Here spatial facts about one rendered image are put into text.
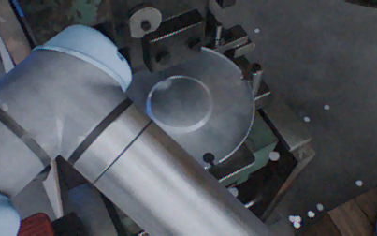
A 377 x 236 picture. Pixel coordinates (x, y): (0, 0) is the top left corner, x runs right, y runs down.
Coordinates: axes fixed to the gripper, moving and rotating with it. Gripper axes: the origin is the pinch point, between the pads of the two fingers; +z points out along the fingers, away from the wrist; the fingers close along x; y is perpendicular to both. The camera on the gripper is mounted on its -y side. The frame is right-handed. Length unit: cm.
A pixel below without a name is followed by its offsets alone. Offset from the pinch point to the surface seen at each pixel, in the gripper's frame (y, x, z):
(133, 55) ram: -26.4, -14.4, -7.6
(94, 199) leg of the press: -10.5, -5.6, 20.4
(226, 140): -36.9, 1.2, 5.9
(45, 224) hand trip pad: -2.3, -0.7, 8.6
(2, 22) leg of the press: -8.4, -47.0, 6.8
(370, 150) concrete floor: -116, 3, 84
